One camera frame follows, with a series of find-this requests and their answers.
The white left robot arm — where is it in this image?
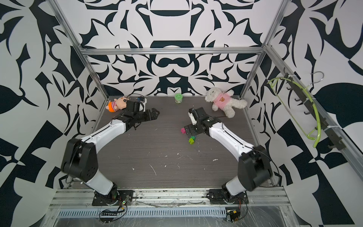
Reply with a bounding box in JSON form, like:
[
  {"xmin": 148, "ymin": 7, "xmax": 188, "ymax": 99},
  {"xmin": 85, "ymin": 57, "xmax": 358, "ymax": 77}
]
[{"xmin": 60, "ymin": 96, "xmax": 160, "ymax": 201}]

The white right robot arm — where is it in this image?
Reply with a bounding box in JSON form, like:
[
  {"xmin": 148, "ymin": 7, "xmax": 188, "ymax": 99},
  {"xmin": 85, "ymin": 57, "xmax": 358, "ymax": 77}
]
[{"xmin": 184, "ymin": 107, "xmax": 273, "ymax": 199}]

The cartoon boy plush doll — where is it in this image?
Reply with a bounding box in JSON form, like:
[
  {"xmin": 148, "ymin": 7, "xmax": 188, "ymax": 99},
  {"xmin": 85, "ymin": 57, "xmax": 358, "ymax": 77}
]
[{"xmin": 105, "ymin": 96, "xmax": 130, "ymax": 113}]

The green lidded plastic jar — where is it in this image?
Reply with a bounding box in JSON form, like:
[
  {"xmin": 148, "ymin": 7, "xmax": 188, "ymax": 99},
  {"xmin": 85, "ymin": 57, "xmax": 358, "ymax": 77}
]
[{"xmin": 175, "ymin": 93, "xmax": 183, "ymax": 104}]

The white teddy bear pink shirt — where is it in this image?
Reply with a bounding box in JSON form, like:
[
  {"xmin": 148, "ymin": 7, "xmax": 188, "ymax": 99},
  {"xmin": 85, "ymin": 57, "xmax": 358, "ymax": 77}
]
[{"xmin": 205, "ymin": 87, "xmax": 248, "ymax": 118}]

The green clothes hanger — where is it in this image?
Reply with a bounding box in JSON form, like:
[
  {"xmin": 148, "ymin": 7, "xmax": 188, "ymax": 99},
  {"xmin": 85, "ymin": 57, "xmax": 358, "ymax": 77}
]
[{"xmin": 267, "ymin": 74, "xmax": 322, "ymax": 148}]

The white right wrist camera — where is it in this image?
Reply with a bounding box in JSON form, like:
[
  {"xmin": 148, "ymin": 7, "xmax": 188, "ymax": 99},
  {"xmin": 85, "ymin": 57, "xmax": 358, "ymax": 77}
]
[{"xmin": 188, "ymin": 108, "xmax": 199, "ymax": 125}]

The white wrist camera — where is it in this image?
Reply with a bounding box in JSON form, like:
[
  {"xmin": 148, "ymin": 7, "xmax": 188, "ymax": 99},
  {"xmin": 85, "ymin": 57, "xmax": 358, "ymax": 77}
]
[
  {"xmin": 135, "ymin": 96, "xmax": 147, "ymax": 112},
  {"xmin": 188, "ymin": 108, "xmax": 199, "ymax": 125}
]

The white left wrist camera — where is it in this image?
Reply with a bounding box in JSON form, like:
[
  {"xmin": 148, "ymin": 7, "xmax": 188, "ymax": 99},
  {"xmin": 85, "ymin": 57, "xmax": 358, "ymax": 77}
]
[{"xmin": 135, "ymin": 96, "xmax": 147, "ymax": 112}]

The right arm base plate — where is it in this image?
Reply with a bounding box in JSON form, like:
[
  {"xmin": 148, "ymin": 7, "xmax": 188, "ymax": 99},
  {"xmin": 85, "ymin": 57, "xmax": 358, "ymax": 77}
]
[{"xmin": 206, "ymin": 189, "xmax": 249, "ymax": 205}]

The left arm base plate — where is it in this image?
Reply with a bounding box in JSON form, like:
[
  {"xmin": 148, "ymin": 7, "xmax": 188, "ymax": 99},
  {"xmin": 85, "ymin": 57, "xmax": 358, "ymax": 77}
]
[{"xmin": 92, "ymin": 190, "xmax": 134, "ymax": 206}]

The aluminium front rail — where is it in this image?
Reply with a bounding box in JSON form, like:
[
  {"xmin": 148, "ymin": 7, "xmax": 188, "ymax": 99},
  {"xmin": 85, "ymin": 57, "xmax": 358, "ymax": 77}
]
[{"xmin": 49, "ymin": 187, "xmax": 290, "ymax": 208}]

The black wall hook rack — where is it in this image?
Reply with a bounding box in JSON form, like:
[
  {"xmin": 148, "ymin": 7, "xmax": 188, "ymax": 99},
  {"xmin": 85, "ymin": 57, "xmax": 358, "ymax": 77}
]
[{"xmin": 283, "ymin": 69, "xmax": 347, "ymax": 151}]

